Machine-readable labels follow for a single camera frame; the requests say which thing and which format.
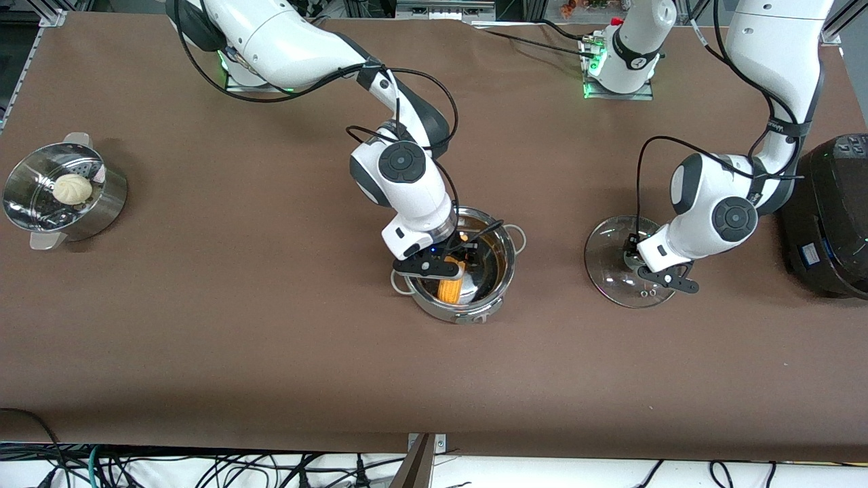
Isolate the glass pot lid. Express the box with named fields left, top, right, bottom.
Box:
left=585, top=216, right=680, bottom=310

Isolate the yellow corn cob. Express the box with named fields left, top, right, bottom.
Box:
left=437, top=234, right=470, bottom=305

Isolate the stainless steel pot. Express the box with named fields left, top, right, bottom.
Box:
left=390, top=207, right=527, bottom=325

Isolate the steel steamer pot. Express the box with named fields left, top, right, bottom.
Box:
left=2, top=132, right=129, bottom=252

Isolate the black rice cooker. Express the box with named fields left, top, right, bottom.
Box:
left=777, top=133, right=868, bottom=300

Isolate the grey power strip box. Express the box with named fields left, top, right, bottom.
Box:
left=396, top=0, right=497, bottom=22

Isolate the white steamed bun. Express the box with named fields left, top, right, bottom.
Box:
left=53, top=174, right=94, bottom=206

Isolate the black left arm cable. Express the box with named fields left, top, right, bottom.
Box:
left=635, top=0, right=809, bottom=238

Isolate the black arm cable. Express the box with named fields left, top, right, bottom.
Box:
left=173, top=0, right=507, bottom=255
left=635, top=0, right=809, bottom=238

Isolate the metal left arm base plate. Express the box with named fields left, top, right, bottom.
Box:
left=582, top=34, right=656, bottom=102

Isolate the small metal edge bracket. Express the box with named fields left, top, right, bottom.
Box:
left=407, top=432, right=448, bottom=453

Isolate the black cable on table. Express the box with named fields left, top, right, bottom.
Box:
left=473, top=19, right=599, bottom=59

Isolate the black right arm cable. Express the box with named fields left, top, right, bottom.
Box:
left=173, top=0, right=507, bottom=255

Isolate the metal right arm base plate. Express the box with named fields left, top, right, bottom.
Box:
left=224, top=47, right=300, bottom=93

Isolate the aluminium frame profile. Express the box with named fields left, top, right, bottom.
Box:
left=817, top=0, right=868, bottom=45

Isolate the black looping floor cable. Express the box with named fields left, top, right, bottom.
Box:
left=0, top=407, right=67, bottom=488

